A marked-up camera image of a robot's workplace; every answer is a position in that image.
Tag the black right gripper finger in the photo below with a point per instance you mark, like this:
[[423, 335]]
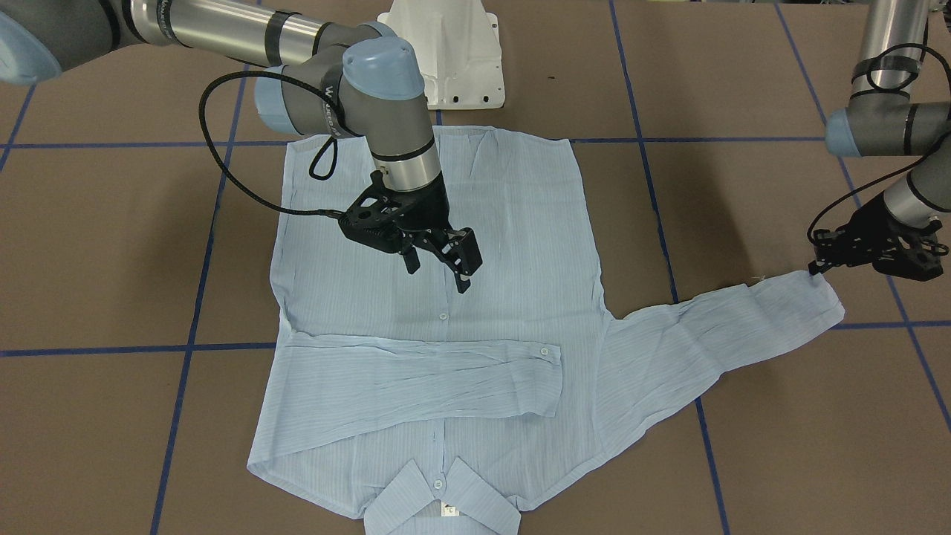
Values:
[[458, 250], [410, 257]]

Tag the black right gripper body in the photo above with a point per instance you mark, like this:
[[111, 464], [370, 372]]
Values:
[[429, 206]]

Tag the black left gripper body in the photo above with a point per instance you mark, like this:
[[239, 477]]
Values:
[[878, 228]]

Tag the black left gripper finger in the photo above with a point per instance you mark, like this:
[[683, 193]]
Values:
[[819, 265]]

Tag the light blue button-up shirt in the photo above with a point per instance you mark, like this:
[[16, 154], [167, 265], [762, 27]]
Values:
[[396, 400]]

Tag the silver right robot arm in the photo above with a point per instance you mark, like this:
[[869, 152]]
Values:
[[313, 77]]

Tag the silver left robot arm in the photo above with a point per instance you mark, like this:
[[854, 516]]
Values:
[[881, 119]]

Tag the white pedestal column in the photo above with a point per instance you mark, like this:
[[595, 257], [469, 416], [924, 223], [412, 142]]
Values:
[[459, 52]]

